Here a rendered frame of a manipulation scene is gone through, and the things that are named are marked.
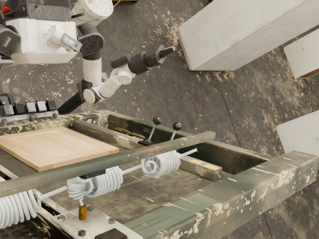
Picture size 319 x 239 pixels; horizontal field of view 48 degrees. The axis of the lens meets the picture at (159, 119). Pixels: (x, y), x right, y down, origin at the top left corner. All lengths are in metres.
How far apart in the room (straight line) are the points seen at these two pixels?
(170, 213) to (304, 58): 5.69
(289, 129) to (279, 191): 4.06
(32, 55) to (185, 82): 2.79
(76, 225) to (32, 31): 0.95
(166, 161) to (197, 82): 3.42
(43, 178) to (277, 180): 0.74
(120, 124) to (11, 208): 1.41
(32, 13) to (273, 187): 1.11
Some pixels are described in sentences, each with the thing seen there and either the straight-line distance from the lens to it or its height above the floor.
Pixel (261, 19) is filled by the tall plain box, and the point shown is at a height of 1.07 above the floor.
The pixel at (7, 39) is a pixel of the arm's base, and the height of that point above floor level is 1.35.
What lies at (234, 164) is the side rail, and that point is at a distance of 1.55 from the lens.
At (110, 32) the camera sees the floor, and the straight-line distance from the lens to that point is 3.75.
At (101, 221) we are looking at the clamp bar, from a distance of 0.80.
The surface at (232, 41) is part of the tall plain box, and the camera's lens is 3.89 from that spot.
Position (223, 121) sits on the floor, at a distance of 4.39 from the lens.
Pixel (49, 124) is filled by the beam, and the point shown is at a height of 0.90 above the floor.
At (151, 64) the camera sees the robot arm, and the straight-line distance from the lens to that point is 1.54.
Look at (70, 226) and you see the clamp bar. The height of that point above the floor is 1.85.
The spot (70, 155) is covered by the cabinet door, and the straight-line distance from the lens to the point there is 1.49.
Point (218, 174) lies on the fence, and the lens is 1.34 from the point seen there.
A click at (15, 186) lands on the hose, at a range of 0.63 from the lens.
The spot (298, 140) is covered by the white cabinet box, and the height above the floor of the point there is 0.25.
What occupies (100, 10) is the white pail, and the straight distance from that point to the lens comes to 3.30.
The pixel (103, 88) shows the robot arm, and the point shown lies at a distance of 1.75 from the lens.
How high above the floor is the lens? 2.56
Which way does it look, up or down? 45 degrees down
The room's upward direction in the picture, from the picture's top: 62 degrees clockwise
